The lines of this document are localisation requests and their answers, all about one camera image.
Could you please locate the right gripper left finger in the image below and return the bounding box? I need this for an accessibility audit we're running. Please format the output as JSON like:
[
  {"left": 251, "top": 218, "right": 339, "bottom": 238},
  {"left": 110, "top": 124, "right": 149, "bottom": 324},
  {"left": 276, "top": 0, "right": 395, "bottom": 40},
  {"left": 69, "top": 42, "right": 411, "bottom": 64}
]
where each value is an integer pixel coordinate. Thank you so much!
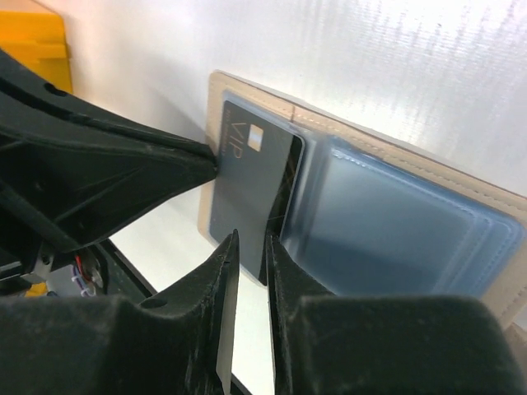
[{"left": 1, "top": 233, "right": 240, "bottom": 394}]

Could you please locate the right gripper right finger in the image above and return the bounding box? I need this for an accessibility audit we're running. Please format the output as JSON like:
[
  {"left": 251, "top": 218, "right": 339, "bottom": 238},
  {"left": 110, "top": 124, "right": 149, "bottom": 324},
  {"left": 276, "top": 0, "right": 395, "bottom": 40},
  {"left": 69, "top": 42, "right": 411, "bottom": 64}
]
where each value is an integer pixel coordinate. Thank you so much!
[{"left": 265, "top": 235, "right": 523, "bottom": 394}]

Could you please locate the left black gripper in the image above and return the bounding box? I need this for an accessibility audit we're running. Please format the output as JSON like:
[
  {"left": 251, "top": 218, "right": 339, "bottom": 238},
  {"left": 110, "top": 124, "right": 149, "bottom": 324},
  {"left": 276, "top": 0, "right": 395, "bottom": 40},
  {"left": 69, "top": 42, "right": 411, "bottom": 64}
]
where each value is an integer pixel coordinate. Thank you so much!
[{"left": 1, "top": 53, "right": 217, "bottom": 296}]

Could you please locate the beige card holder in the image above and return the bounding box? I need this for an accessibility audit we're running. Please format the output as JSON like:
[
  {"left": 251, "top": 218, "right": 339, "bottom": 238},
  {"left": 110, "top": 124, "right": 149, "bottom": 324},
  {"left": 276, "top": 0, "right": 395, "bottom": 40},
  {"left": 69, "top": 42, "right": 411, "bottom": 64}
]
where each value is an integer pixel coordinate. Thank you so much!
[{"left": 198, "top": 72, "right": 526, "bottom": 327}]

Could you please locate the black VIP card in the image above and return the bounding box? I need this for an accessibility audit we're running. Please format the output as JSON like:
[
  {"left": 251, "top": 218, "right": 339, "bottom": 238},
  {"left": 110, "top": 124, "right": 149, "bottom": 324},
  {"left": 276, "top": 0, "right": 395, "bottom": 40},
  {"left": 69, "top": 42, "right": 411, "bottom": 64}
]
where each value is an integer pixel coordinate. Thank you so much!
[{"left": 208, "top": 98, "right": 305, "bottom": 284}]

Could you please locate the yellow plastic bin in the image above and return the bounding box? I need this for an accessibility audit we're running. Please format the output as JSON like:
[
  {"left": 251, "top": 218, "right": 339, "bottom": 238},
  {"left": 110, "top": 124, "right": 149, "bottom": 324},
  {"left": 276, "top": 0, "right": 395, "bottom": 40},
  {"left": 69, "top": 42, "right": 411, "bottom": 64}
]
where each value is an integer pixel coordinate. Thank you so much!
[{"left": 1, "top": 1, "right": 72, "bottom": 93}]

